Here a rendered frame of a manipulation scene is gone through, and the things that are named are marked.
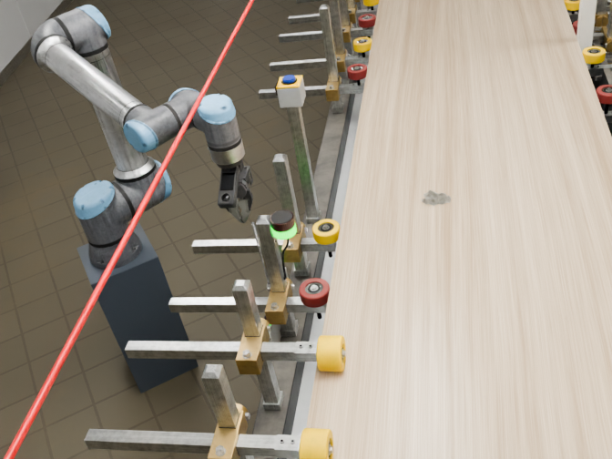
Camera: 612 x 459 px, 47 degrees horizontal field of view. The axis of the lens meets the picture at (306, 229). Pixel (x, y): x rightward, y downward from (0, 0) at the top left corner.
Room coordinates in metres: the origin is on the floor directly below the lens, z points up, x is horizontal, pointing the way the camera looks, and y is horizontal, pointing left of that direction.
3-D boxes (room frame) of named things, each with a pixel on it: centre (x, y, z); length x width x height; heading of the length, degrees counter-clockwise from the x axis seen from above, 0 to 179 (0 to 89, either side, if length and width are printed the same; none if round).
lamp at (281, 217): (1.40, 0.05, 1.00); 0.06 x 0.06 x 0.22; 75
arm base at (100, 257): (2.06, 0.70, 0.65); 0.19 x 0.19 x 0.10
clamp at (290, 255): (1.63, 0.04, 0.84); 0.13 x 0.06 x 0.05; 165
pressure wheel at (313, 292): (1.34, 0.01, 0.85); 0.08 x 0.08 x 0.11
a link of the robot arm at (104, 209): (2.07, 0.69, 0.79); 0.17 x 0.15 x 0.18; 126
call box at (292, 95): (1.90, -0.03, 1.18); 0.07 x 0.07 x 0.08; 75
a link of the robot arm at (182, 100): (1.72, 0.24, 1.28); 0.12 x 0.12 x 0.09; 36
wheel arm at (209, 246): (1.64, 0.13, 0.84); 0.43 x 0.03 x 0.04; 75
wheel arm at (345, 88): (2.60, -0.13, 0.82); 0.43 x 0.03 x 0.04; 75
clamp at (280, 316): (1.39, 0.10, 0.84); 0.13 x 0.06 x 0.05; 165
